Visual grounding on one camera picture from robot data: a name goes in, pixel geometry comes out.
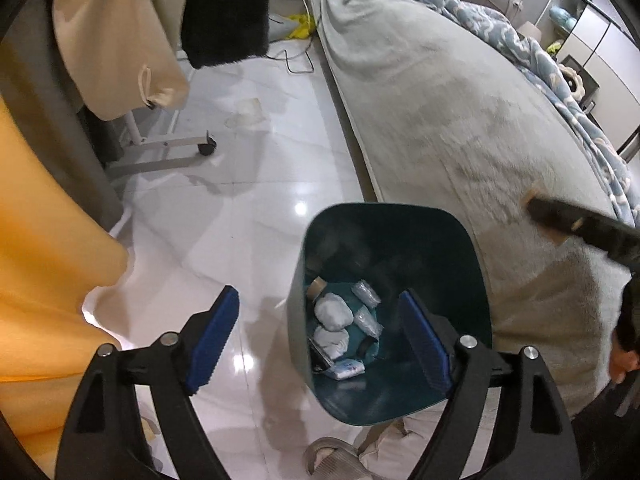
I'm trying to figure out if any blue white tissue pack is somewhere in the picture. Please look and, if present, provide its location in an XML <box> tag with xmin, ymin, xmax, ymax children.
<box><xmin>324</xmin><ymin>359</ymin><xmax>366</xmax><ymax>382</ymax></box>

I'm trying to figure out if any white fluffy ball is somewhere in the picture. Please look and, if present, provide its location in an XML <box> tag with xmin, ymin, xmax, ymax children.
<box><xmin>312</xmin><ymin>326</ymin><xmax>349</xmax><ymax>361</ymax></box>
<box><xmin>314</xmin><ymin>292</ymin><xmax>354</xmax><ymax>332</ymax></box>

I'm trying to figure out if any black tissue pack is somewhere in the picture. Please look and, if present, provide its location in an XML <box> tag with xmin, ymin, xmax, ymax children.
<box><xmin>307</xmin><ymin>337</ymin><xmax>334</xmax><ymax>374</ymax></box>

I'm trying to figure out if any brown tape roll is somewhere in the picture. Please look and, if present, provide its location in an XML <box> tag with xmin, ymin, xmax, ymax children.
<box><xmin>306</xmin><ymin>276</ymin><xmax>328</xmax><ymax>301</ymax></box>

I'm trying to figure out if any dark teal trash bin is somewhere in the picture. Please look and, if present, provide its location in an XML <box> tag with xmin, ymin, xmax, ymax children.
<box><xmin>286</xmin><ymin>203</ymin><xmax>492</xmax><ymax>427</ymax></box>

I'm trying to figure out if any person right hand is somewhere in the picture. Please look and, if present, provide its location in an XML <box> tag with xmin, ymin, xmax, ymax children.
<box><xmin>608</xmin><ymin>341</ymin><xmax>639</xmax><ymax>385</ymax></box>

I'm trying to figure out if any blue cloud-pattern duvet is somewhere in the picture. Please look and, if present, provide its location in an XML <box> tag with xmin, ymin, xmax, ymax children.
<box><xmin>425</xmin><ymin>0</ymin><xmax>639</xmax><ymax>228</ymax></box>

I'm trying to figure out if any white cloud-shaped pet bed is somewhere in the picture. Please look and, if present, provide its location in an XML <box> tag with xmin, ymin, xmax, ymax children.
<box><xmin>559</xmin><ymin>63</ymin><xmax>586</xmax><ymax>103</ymax></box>

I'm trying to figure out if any yellow curtain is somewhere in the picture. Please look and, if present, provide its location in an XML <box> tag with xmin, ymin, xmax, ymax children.
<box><xmin>0</xmin><ymin>108</ymin><xmax>128</xmax><ymax>477</ymax></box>

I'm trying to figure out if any white clothes rack base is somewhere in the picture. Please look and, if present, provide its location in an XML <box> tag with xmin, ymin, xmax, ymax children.
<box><xmin>106</xmin><ymin>108</ymin><xmax>217</xmax><ymax>178</ymax></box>

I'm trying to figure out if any grey-green bed blanket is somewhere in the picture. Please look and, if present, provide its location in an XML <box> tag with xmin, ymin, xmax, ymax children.
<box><xmin>311</xmin><ymin>0</ymin><xmax>629</xmax><ymax>414</ymax></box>

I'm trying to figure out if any white wardrobe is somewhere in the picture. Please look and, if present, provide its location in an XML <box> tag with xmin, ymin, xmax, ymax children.
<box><xmin>535</xmin><ymin>0</ymin><xmax>639</xmax><ymax>155</ymax></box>

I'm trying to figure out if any bedside table lamp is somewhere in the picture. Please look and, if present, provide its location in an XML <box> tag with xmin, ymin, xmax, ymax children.
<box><xmin>518</xmin><ymin>22</ymin><xmax>542</xmax><ymax>42</ymax></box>

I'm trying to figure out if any black hanging coat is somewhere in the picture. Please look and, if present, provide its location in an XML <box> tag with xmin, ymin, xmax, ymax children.
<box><xmin>180</xmin><ymin>0</ymin><xmax>269</xmax><ymax>70</ymax></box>

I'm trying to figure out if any beige hanging coat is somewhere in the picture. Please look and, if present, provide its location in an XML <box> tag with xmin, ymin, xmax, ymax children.
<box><xmin>52</xmin><ymin>0</ymin><xmax>190</xmax><ymax>120</ymax></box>

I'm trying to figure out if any yellow plastic bag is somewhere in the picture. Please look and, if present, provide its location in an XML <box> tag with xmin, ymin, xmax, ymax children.
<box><xmin>286</xmin><ymin>13</ymin><xmax>317</xmax><ymax>40</ymax></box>

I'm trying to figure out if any black floor cable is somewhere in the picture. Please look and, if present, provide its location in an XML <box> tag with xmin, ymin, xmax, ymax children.
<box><xmin>267</xmin><ymin>0</ymin><xmax>321</xmax><ymax>76</ymax></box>

